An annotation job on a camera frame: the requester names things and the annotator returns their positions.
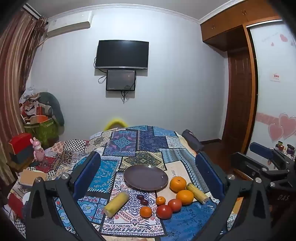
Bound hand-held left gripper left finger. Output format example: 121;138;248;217
24;151;102;241

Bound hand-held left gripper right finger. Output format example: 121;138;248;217
195;152;272;241

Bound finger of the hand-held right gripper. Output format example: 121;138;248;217
231;152;270;180
250;142;287;169

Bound yellow corn cob piece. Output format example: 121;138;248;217
103;192;130;218
186;183;209;204

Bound large orange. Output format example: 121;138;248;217
169;176;187;193
176;190;194;206

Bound red tomato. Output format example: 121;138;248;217
168;199;183;213
156;204;173;220

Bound dark purple plate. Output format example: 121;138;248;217
123;164;169;191

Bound black white checkered cloth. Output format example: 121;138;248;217
53;139;90;158

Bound orange bed sheet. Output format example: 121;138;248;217
177;134;197;154

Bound dark grey bag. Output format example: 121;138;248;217
181;129;203;153

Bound white wardrobe door pink hearts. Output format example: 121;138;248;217
245;20;296;161

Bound pink rabbit toy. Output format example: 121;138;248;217
32;137;45;161

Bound brown cardboard box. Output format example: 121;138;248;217
18;169;48;186

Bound brown wooden door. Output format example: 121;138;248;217
221;46;253;154

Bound yellow chair back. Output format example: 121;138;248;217
105;117;128;130

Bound blue patchwork blanket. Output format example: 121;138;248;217
7;125;238;241

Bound orange box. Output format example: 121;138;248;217
30;115;53;125

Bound red box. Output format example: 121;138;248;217
9;133;33;155

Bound grey green plush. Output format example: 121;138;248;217
38;92;65;127

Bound pile of clothes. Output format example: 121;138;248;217
19;86;54;123

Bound brown striped curtain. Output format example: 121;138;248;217
0;8;48;186

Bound wooden overhead cabinet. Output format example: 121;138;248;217
200;0;282;52

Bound white air conditioner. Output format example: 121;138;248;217
45;11;92;38

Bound small black wall monitor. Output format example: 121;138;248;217
106;70;136;91

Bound black wall television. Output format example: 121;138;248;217
96;40;149;70

